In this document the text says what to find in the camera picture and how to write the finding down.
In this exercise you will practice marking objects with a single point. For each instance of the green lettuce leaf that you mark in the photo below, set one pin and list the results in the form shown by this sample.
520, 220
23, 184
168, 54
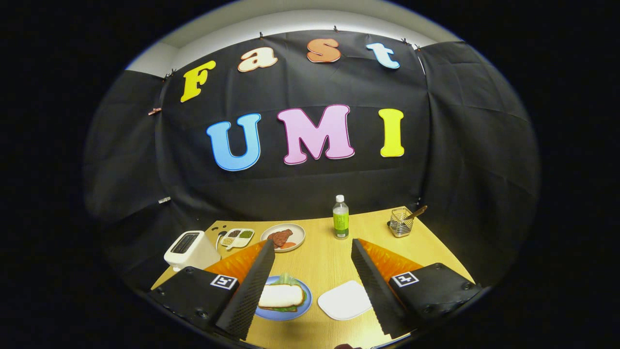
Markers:
286, 278

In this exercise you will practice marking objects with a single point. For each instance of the white toaster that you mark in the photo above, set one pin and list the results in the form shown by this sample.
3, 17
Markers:
193, 257

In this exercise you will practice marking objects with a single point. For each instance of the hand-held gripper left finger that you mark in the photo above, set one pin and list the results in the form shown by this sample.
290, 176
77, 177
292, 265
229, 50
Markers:
249, 295

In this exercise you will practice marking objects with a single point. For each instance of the white divided tray of beans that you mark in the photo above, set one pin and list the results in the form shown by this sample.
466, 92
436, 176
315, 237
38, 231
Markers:
240, 244

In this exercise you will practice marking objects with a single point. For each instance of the green label water bottle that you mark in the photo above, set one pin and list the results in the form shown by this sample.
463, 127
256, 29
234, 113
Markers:
340, 223

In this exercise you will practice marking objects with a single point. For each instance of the red tomato slice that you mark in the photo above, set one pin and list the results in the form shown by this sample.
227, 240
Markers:
288, 245

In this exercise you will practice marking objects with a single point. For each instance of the small brown meat piece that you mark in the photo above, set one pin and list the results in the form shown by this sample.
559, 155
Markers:
273, 240

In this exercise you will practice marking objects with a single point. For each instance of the toasted bread slice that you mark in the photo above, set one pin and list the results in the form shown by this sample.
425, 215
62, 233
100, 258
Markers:
281, 295

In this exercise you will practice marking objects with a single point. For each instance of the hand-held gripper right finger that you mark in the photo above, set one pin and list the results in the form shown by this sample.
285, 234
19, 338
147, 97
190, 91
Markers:
375, 291

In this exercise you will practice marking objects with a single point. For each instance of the large brown meat piece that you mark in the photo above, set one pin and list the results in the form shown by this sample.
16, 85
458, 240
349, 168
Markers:
286, 235

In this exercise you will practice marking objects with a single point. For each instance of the white round plate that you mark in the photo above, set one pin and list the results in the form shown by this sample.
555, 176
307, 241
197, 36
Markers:
298, 231

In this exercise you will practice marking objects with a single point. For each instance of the white leaf-shaped plate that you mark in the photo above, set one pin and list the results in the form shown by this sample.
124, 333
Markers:
344, 300

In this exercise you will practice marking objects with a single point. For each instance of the orange cloth clip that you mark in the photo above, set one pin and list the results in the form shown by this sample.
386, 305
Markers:
155, 111

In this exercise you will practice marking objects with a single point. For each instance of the blue plate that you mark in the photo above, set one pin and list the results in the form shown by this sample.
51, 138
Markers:
293, 316

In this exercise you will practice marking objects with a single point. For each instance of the black backdrop cloth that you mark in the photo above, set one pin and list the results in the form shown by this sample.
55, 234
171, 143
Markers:
315, 194

